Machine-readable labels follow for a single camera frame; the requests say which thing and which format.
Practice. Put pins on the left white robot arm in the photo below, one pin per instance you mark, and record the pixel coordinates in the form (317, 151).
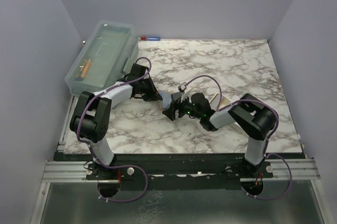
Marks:
(91, 116)

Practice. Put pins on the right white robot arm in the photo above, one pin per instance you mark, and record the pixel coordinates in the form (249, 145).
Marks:
(258, 120)

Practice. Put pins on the red blue screwdriver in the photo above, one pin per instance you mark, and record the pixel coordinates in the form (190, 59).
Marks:
(150, 38)

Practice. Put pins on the clear green plastic box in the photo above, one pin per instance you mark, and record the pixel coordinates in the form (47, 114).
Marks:
(113, 48)

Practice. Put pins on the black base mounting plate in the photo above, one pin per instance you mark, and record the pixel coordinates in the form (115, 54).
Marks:
(135, 172)

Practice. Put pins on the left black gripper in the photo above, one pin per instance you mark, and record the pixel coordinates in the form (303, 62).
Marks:
(154, 95)

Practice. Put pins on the orange tool inside box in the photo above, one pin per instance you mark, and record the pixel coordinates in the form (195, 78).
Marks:
(84, 69)

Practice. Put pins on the white rectangular tray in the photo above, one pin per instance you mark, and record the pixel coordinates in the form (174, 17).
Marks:
(223, 103)

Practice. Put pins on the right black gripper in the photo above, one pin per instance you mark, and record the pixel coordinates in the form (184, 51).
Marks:
(174, 105)

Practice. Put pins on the tan leather card holder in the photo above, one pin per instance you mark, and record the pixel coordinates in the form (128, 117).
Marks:
(166, 100)

